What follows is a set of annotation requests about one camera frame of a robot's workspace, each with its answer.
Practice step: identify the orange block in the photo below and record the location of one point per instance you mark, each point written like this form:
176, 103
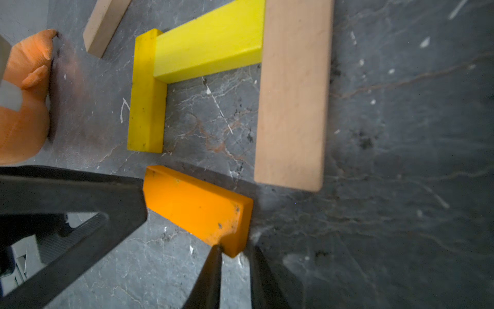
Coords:
214, 215

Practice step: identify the yellow block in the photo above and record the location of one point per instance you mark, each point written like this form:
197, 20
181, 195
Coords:
226, 38
148, 98

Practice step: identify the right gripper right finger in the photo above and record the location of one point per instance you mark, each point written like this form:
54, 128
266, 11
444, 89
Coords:
265, 292

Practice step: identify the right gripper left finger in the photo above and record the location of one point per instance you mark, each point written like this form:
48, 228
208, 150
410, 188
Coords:
206, 292

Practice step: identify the tan block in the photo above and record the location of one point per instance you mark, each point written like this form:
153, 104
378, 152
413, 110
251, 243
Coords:
294, 94
102, 24

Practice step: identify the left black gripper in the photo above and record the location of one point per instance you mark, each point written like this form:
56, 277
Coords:
56, 224

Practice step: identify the orange plush toy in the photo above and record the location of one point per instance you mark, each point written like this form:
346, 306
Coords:
25, 118

